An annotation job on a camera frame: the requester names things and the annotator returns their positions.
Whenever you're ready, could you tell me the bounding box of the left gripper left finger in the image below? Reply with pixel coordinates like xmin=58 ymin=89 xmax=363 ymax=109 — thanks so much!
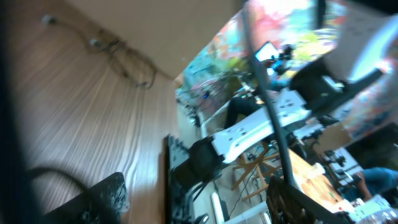
xmin=44 ymin=172 xmax=130 ymax=224

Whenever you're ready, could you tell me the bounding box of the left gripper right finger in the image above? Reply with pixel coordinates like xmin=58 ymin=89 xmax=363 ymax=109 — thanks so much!
xmin=266 ymin=177 xmax=350 ymax=224

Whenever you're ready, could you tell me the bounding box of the black USB cable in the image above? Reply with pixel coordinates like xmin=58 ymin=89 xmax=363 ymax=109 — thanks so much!
xmin=40 ymin=14 xmax=158 ymax=90
xmin=241 ymin=0 xmax=301 ymax=190

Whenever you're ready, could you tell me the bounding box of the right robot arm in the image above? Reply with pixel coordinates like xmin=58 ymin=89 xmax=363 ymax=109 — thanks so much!
xmin=174 ymin=57 xmax=383 ymax=189

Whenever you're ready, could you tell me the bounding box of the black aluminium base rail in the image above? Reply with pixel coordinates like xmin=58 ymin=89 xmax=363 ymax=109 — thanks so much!
xmin=164 ymin=134 xmax=209 ymax=224

